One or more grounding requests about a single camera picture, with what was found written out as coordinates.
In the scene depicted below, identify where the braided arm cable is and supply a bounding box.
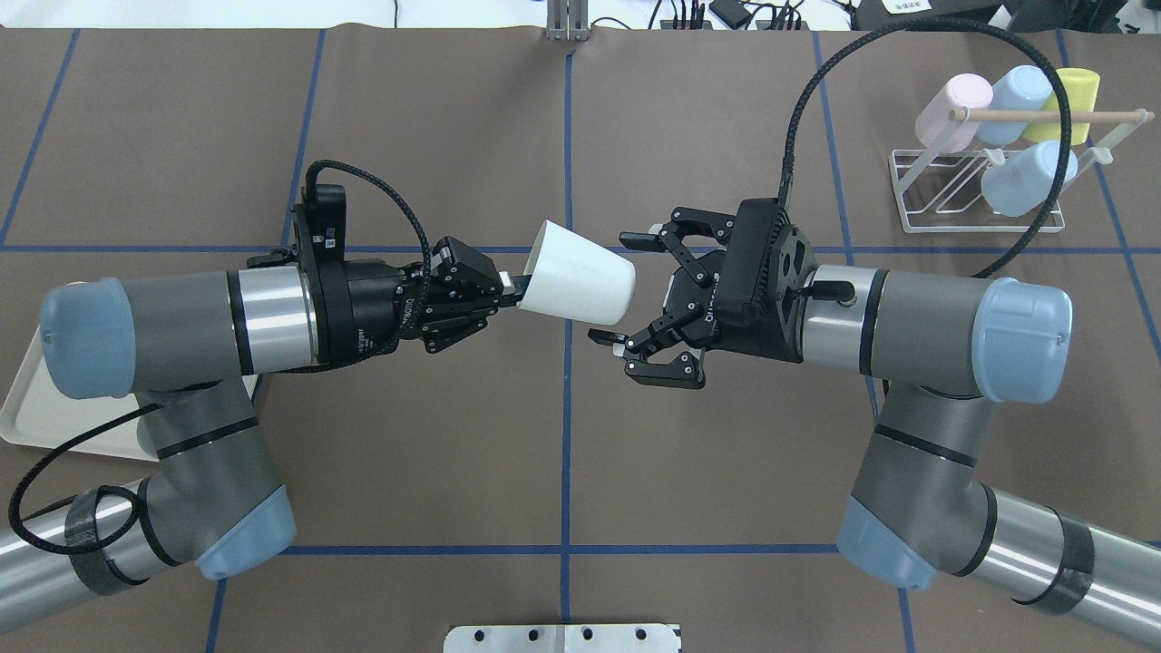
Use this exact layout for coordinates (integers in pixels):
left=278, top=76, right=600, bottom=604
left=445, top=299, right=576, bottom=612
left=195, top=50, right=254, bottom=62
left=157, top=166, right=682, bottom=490
left=778, top=17, right=1076, bottom=280
left=7, top=160, right=433, bottom=557

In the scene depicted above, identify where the braided left arm cable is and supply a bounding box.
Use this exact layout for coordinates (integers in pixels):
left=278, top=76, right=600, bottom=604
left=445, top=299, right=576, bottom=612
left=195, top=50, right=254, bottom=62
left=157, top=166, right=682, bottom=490
left=7, top=160, right=433, bottom=557

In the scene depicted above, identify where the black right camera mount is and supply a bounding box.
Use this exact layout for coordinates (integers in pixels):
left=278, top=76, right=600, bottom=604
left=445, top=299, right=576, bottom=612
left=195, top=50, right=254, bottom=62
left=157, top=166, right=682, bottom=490
left=711, top=198, right=817, bottom=363

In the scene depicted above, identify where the light blue cup front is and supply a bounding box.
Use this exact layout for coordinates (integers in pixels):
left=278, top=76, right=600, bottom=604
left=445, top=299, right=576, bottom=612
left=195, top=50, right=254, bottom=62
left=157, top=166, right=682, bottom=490
left=976, top=65, right=1053, bottom=148

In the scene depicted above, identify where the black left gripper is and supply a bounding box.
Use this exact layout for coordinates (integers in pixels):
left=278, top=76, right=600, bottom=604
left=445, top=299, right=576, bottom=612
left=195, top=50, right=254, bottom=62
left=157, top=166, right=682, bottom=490
left=313, top=237, right=532, bottom=368

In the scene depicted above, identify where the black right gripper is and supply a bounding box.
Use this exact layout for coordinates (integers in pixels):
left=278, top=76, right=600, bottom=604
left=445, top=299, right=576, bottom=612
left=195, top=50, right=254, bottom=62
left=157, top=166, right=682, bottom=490
left=587, top=210, right=735, bottom=389

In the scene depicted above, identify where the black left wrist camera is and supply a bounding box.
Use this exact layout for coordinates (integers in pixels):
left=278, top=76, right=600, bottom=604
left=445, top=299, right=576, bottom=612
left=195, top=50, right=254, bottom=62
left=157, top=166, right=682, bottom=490
left=294, top=182, right=347, bottom=271

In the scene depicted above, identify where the aluminium frame post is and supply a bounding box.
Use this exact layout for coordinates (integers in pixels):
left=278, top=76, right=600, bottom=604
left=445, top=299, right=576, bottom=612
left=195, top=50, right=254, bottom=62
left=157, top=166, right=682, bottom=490
left=546, top=0, right=591, bottom=42

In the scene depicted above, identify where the light blue cup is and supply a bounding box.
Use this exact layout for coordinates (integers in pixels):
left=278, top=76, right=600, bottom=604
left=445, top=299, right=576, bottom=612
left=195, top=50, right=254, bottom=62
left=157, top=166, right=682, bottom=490
left=976, top=65, right=1053, bottom=148
left=981, top=141, right=1060, bottom=218

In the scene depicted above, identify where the white plastic tray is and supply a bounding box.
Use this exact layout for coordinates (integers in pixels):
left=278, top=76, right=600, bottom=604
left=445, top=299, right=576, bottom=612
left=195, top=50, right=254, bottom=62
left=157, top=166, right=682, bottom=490
left=1, top=327, right=158, bottom=462

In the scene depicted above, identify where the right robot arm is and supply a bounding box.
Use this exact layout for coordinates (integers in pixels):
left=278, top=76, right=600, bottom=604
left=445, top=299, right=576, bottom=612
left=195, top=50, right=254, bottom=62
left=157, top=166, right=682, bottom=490
left=589, top=199, right=1158, bottom=648

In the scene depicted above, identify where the white wire cup rack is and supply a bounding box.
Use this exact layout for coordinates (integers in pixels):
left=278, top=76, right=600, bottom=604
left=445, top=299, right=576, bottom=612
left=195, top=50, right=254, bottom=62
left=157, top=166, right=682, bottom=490
left=890, top=65, right=1156, bottom=234

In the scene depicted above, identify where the yellow plastic cup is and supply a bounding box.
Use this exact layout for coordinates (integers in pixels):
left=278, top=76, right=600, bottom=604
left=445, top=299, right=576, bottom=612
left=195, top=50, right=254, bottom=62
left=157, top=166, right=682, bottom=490
left=1021, top=67, right=1099, bottom=146

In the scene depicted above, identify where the pink plastic cup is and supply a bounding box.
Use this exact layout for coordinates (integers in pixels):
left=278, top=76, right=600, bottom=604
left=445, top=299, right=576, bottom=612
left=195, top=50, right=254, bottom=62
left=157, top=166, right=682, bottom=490
left=915, top=73, right=991, bottom=155

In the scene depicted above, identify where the metal mounting plate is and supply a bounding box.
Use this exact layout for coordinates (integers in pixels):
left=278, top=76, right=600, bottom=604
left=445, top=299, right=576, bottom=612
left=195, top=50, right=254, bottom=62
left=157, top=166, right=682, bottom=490
left=444, top=623, right=683, bottom=652

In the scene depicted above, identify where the braided right arm cable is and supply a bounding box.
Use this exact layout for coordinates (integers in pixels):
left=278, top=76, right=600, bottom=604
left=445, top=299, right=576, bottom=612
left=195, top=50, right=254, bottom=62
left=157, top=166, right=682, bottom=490
left=778, top=17, right=1076, bottom=280

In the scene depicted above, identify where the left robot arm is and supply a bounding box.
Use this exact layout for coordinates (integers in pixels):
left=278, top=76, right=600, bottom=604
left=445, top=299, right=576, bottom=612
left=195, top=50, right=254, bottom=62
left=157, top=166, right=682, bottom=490
left=3, top=237, right=532, bottom=633

